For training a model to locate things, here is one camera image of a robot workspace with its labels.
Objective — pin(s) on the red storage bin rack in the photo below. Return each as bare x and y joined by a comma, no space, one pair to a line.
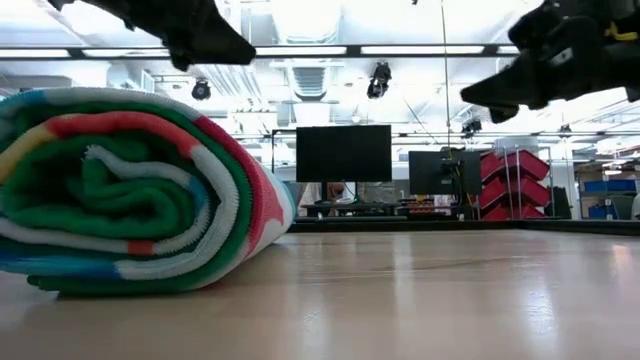
520,170

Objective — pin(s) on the small black monitor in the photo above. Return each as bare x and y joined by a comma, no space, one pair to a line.
430,172

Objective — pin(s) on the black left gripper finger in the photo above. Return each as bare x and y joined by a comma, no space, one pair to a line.
215,45

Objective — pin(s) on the large dark monitor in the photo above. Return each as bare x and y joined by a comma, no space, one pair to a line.
345,152

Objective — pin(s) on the dinosaur print towel green backing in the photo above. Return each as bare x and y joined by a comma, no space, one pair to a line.
150,200

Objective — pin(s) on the background black desk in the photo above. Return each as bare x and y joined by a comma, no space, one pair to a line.
350,206

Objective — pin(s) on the yellow tag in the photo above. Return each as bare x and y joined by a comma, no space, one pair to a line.
620,35

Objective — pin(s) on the black ceiling camera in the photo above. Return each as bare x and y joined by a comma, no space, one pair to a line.
201,91
379,82
471,126

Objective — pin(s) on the blue storage bins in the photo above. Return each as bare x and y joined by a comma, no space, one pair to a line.
610,185

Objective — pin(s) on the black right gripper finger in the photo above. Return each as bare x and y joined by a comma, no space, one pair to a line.
515,85
504,114

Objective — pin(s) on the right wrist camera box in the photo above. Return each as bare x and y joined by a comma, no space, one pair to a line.
530,27

